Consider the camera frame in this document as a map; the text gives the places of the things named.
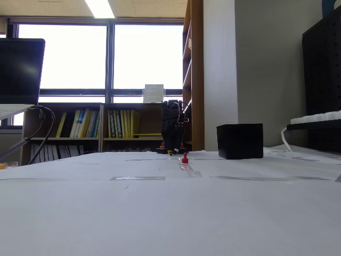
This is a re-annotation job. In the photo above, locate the ceiling light panel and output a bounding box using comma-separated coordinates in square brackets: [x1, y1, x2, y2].
[84, 0, 117, 19]

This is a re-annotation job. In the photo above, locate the yellow leaning book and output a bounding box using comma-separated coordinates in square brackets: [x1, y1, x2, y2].
[55, 112, 68, 139]

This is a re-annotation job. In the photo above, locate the tall wooden bookshelf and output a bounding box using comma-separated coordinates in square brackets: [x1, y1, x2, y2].
[182, 0, 205, 151]

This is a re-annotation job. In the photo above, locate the thick black laptop cable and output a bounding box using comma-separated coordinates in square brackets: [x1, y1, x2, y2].
[28, 106, 56, 165]

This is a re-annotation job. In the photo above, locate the black orange robot base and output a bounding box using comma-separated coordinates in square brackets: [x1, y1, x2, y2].
[156, 142, 193, 155]

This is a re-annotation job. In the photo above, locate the laptop computer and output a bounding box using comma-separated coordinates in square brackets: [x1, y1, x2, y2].
[0, 38, 46, 121]

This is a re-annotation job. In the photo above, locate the dark blue container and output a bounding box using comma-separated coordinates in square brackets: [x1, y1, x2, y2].
[321, 0, 341, 18]

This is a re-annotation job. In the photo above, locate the white power strip cable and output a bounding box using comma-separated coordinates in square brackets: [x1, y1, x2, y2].
[280, 127, 294, 153]

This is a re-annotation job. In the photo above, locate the yellow paperback book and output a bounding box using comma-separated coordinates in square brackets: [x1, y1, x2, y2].
[80, 108, 93, 139]

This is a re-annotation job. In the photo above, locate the wide yellow binder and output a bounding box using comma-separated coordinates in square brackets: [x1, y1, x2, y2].
[130, 109, 141, 139]

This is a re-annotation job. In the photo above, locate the low wooden bookshelf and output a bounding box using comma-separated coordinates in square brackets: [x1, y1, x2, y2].
[100, 102, 193, 153]
[21, 102, 104, 166]

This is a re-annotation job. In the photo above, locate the white power strip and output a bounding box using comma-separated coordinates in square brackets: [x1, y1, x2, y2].
[290, 111, 341, 125]

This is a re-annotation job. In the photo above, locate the black pegboard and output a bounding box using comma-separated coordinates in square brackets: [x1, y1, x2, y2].
[302, 4, 341, 155]

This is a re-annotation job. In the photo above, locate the black power strip tray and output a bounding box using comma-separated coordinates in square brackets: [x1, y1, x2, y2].
[286, 120, 341, 132]

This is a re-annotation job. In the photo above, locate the dark window frame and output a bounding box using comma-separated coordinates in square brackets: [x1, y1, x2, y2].
[7, 18, 185, 104]

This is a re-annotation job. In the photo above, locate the black square tray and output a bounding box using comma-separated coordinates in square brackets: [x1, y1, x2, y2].
[216, 123, 264, 160]

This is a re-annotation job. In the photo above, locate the white paper table cover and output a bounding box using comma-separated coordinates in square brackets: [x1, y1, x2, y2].
[0, 145, 341, 256]

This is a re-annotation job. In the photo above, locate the white blue paperback book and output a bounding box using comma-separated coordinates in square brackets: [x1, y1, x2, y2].
[69, 109, 82, 139]

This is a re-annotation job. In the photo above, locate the red white servo cable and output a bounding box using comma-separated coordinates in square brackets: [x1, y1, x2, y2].
[172, 102, 191, 124]

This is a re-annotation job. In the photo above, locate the framed white paper sign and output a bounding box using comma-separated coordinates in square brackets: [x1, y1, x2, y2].
[143, 84, 166, 103]

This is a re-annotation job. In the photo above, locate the thin black laptop cable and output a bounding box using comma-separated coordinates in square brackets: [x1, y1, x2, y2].
[0, 108, 46, 158]

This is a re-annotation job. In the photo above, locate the green white paperback book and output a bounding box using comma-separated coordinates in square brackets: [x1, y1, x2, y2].
[87, 110, 101, 139]

